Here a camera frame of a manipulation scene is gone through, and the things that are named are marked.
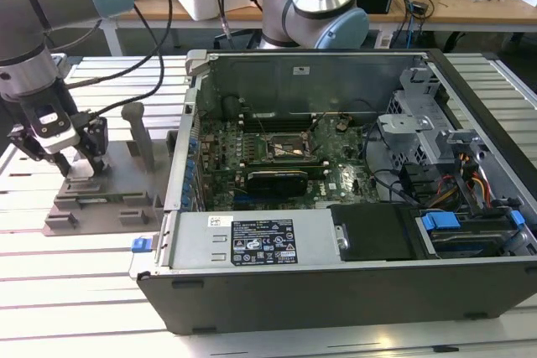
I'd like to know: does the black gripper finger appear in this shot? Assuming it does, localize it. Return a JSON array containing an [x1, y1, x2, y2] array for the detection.
[[78, 116, 110, 176], [7, 122, 71, 179]]

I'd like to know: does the metal locking lever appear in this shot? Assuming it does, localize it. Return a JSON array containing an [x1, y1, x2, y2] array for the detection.
[[307, 112, 327, 139], [256, 116, 273, 144]]

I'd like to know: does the CPU socket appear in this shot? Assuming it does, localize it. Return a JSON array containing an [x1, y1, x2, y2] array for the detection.
[[263, 130, 316, 163]]

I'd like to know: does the grey parts rack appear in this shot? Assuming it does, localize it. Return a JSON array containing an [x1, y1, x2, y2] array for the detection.
[[41, 101, 182, 238]]

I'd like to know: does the wooden desk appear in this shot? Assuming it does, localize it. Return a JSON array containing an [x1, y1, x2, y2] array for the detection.
[[94, 0, 269, 57], [379, 0, 537, 34]]

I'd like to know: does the silver power supply box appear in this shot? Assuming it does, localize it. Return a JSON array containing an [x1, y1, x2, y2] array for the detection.
[[155, 209, 350, 272]]

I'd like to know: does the green motherboard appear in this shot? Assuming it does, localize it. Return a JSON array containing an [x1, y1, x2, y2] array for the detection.
[[196, 112, 381, 212]]

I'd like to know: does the open black PC case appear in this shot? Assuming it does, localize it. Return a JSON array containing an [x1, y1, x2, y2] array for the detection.
[[128, 48, 537, 336]]

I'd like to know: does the black plastic shroud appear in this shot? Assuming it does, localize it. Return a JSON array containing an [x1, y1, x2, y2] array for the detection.
[[327, 202, 422, 262]]

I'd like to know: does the black power connector block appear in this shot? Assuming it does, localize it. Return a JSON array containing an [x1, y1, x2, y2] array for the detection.
[[398, 163, 440, 202]]

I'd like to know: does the silver metal drive cage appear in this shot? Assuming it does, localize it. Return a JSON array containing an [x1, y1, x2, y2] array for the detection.
[[374, 65, 494, 177]]

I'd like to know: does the hard disk in blue carrier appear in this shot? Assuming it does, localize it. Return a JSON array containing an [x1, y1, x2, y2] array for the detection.
[[414, 210, 528, 259]]

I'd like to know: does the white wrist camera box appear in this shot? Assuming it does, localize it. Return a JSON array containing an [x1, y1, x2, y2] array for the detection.
[[31, 101, 81, 154]]

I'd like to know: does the black camera cable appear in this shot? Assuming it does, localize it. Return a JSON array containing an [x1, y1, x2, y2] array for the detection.
[[62, 0, 175, 124], [62, 1, 167, 89]]

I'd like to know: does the thin black cable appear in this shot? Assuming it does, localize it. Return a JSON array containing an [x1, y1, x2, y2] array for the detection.
[[361, 121, 414, 208]]

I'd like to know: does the red yellow wire bundle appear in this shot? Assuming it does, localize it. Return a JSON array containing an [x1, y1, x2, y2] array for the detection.
[[435, 151, 495, 210]]

